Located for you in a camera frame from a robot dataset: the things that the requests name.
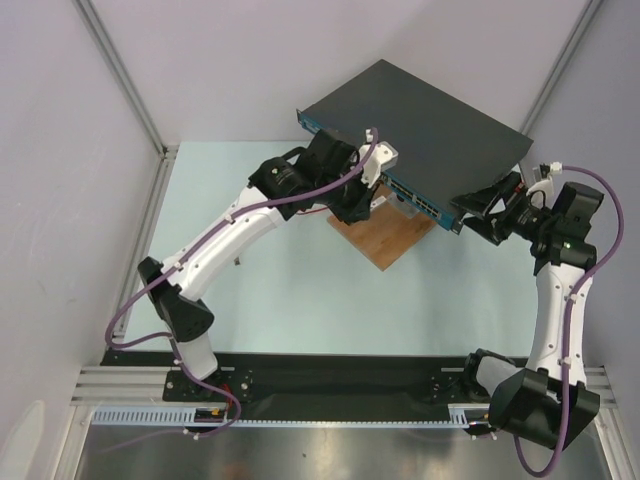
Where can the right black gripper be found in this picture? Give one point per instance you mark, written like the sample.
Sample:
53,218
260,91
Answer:
505,208

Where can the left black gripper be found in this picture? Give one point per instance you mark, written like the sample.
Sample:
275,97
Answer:
360,209

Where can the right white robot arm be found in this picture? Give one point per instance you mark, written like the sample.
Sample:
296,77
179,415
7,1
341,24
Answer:
546,401

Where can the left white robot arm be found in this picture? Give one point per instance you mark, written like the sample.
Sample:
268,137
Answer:
329,171

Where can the wooden board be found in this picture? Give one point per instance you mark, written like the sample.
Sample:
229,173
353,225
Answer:
386,235

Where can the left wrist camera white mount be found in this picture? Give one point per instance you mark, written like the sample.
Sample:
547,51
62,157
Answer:
375,160

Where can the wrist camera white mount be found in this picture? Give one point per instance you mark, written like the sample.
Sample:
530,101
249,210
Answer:
375,160
543,178

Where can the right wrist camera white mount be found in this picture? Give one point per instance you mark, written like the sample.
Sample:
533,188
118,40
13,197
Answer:
543,178

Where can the black network switch blue front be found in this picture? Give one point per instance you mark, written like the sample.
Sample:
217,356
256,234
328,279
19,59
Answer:
446,147

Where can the slotted cable duct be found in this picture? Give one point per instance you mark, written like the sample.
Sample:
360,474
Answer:
451,416

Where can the right aluminium frame post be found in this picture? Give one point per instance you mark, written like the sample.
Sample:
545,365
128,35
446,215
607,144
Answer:
568,50

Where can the aluminium frame post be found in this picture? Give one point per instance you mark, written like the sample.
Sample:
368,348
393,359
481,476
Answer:
106,47
568,50

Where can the left aluminium frame post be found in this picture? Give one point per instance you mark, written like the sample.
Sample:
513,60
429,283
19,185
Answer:
106,47

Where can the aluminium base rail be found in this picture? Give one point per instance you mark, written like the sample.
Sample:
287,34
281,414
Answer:
127,386

